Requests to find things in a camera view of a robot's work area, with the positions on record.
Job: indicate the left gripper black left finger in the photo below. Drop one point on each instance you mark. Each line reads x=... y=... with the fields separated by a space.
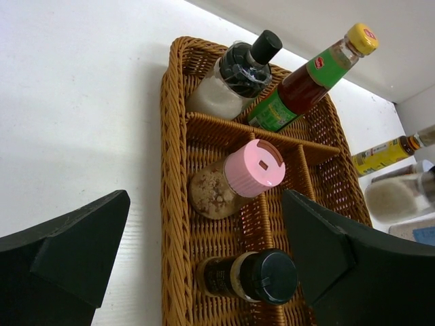
x=57 y=272

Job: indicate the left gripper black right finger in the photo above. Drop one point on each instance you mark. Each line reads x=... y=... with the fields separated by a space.
x=352 y=274

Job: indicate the silver lid blue label jar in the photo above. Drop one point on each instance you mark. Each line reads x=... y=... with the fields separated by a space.
x=416 y=230

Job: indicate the clear lid powder jar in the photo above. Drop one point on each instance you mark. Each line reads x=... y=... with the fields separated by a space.
x=401 y=198

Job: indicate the black cap pepper shaker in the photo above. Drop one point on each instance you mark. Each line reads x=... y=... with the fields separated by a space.
x=267 y=276

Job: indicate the yellow oil bottle brown cap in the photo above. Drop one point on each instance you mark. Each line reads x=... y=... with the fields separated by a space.
x=391 y=152

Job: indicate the pink cap spice jar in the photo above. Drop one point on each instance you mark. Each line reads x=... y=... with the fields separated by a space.
x=222 y=188

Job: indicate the red sauce bottle yellow cap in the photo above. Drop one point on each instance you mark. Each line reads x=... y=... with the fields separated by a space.
x=300 y=91

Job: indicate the black cap white powder bottle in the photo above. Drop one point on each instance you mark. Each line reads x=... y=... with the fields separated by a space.
x=236 y=79

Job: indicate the brown wicker divided basket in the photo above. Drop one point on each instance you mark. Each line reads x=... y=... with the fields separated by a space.
x=318 y=165

